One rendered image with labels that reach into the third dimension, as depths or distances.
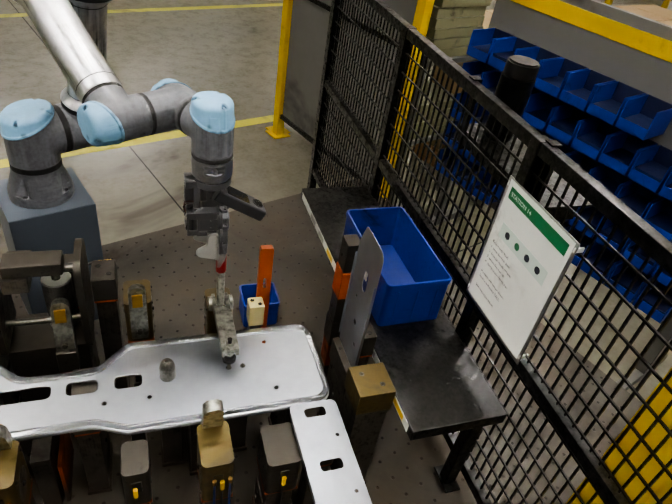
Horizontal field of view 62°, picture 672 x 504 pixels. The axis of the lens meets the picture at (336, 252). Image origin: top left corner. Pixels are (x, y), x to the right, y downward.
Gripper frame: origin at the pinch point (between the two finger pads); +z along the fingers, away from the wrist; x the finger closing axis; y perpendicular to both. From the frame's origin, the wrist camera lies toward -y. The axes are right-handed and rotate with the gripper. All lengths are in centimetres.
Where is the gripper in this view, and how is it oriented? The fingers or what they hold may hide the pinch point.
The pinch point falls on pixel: (221, 256)
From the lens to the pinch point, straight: 120.7
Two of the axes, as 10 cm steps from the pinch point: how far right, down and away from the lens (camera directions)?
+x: 2.9, 6.2, -7.3
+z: -1.5, 7.8, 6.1
